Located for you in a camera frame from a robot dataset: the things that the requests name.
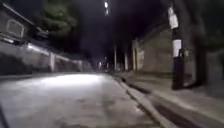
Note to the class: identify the concrete kerb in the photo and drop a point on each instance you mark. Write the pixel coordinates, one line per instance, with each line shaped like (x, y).
(143, 101)

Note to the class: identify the dark pole with white patches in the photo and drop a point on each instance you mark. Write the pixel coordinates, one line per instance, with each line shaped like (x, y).
(177, 66)

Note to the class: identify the grey boundary wall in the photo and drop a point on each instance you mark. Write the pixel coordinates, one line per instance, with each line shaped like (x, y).
(156, 53)

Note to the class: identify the dark tree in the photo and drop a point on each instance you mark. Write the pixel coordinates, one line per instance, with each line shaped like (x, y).
(200, 50)

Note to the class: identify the grey concrete pavement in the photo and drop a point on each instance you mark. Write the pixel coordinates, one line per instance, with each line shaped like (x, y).
(196, 100)

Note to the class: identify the long low wall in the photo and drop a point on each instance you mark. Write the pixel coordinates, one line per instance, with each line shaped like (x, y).
(36, 60)

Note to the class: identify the grey asphalt road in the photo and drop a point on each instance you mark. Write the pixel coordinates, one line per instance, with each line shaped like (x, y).
(66, 100)

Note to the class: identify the street lamp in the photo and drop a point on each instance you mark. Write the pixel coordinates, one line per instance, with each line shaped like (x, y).
(106, 5)

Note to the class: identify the building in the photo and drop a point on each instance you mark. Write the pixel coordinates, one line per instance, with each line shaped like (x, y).
(13, 28)

